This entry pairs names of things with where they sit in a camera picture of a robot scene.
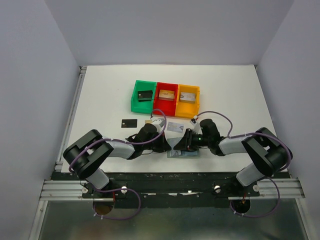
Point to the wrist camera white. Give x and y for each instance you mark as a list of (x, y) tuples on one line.
[(159, 123), (195, 124)]

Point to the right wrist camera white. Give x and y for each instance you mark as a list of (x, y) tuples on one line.
[(195, 124)]

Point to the red plastic bin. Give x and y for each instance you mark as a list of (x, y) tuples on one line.
[(168, 107)]

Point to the silver card stack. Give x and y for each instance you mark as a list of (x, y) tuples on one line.
[(187, 97)]

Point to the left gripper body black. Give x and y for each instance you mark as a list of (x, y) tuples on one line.
[(156, 146)]

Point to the aluminium frame rail left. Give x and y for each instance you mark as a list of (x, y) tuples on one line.
[(59, 160)]

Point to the black credit card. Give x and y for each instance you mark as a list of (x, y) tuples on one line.
[(129, 123)]

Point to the green plastic bin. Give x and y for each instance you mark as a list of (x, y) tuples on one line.
[(142, 107)]

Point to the yellow plastic bin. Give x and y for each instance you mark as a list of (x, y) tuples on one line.
[(188, 110)]

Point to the sage green card holder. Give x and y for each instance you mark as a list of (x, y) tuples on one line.
[(185, 154)]

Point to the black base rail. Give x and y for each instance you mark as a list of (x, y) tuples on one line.
[(171, 190)]

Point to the black card stack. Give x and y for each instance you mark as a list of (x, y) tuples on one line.
[(144, 95)]

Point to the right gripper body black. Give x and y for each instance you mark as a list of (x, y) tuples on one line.
[(199, 140)]

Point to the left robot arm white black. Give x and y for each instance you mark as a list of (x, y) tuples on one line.
[(86, 155)]

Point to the tan card stack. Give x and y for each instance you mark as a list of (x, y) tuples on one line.
[(167, 95)]

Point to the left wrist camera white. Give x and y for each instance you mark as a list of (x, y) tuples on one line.
[(159, 123)]

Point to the silver VIP credit card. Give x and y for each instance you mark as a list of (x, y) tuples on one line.
[(175, 127)]

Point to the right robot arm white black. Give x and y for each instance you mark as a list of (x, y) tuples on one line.
[(268, 154)]

